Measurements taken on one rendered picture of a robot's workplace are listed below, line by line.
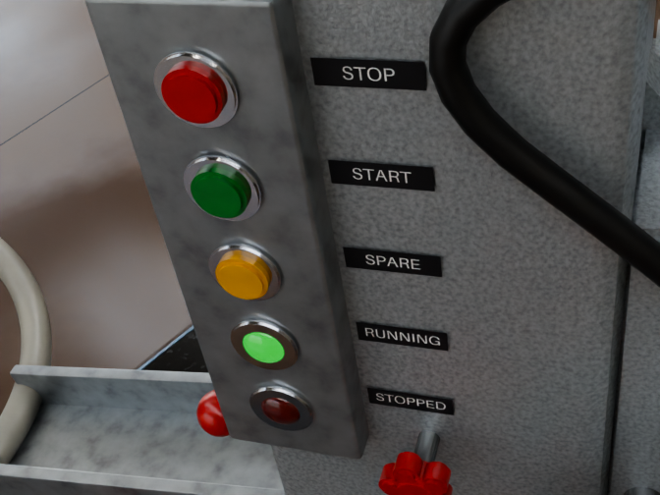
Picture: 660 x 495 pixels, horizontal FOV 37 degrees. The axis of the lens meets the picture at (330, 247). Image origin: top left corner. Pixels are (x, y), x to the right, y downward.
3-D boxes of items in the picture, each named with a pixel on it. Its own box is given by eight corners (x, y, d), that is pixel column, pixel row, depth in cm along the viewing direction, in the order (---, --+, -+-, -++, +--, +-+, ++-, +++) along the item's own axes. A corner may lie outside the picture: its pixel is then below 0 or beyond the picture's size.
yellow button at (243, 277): (278, 289, 47) (268, 249, 46) (271, 304, 47) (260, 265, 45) (228, 283, 48) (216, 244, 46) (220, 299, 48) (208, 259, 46)
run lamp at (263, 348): (295, 352, 51) (288, 320, 49) (287, 373, 50) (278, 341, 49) (251, 346, 52) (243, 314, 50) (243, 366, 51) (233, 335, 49)
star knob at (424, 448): (464, 456, 56) (461, 412, 53) (449, 522, 53) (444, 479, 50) (399, 445, 57) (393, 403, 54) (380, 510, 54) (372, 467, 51)
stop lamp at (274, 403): (309, 413, 55) (303, 386, 53) (302, 434, 54) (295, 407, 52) (269, 408, 55) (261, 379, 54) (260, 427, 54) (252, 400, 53)
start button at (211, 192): (258, 207, 44) (247, 161, 42) (250, 223, 43) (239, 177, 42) (204, 203, 45) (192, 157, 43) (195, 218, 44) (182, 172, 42)
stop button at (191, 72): (236, 113, 41) (222, 58, 39) (226, 128, 40) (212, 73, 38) (178, 109, 41) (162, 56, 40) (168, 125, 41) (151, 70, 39)
